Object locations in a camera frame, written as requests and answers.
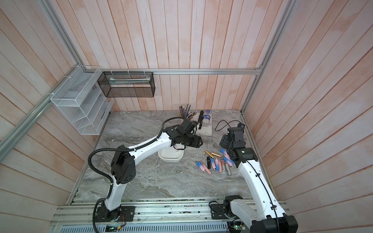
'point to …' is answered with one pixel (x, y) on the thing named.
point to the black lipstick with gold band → (208, 161)
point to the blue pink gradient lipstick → (212, 163)
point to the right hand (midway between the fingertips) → (230, 138)
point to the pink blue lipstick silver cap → (216, 162)
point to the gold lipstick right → (216, 154)
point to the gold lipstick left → (210, 154)
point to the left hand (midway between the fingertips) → (198, 145)
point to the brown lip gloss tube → (222, 164)
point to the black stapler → (200, 119)
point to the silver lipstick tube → (228, 169)
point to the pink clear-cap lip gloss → (207, 169)
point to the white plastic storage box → (171, 155)
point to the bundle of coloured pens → (186, 114)
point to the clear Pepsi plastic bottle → (206, 120)
